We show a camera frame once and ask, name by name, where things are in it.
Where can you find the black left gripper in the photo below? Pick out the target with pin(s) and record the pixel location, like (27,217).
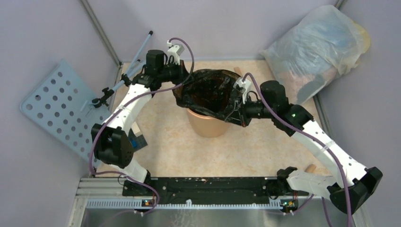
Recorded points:
(182,74)

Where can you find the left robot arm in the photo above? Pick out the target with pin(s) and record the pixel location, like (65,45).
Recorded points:
(113,139)

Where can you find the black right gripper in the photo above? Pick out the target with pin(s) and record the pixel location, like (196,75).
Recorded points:
(245,120)

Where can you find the blue clamp block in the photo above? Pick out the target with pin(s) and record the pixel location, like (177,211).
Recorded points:
(135,141)

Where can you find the large translucent trash bag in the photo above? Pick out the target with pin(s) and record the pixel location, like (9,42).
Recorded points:
(322,47)

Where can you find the dark grey flat plate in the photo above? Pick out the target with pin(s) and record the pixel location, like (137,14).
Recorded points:
(142,139)

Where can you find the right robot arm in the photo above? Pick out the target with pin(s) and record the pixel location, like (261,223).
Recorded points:
(350,183)

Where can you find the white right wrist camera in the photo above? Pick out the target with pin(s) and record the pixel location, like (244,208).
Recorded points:
(243,86)

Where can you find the white cable comb strip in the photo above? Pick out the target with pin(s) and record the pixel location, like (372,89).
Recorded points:
(141,204)

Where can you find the flat wooden block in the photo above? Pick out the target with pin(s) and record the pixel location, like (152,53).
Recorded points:
(238,71)

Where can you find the light blue perforated board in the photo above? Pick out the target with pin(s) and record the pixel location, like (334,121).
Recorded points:
(62,106)

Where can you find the orange plastic trash bin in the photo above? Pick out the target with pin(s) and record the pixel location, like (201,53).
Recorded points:
(206,126)

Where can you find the white cube block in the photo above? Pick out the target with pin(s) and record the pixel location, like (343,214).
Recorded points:
(136,130)

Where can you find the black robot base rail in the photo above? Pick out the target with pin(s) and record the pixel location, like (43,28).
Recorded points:
(210,190)

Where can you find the light blue tripod stand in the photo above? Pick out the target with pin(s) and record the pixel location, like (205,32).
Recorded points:
(125,77)

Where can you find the black trash bag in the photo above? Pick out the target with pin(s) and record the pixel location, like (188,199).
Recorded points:
(211,93)

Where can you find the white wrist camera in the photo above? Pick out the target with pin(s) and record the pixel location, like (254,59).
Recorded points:
(243,86)
(174,51)

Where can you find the wooden cylinder block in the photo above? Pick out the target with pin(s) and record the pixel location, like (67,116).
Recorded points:
(310,169)

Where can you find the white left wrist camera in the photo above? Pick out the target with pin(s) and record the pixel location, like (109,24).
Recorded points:
(174,51)

